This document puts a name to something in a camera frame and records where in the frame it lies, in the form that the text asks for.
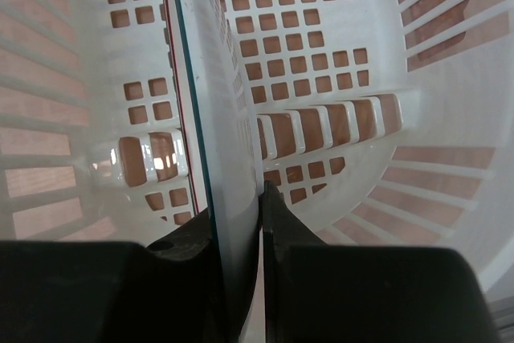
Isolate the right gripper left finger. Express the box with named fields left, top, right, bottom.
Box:
left=1, top=215, right=213, bottom=342

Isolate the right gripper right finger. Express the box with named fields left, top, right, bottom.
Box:
left=260, top=182, right=498, bottom=342

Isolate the red green character plate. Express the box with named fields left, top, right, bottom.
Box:
left=165, top=0, right=263, bottom=342

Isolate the white pink dish rack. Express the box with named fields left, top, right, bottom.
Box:
left=1, top=0, right=513, bottom=342

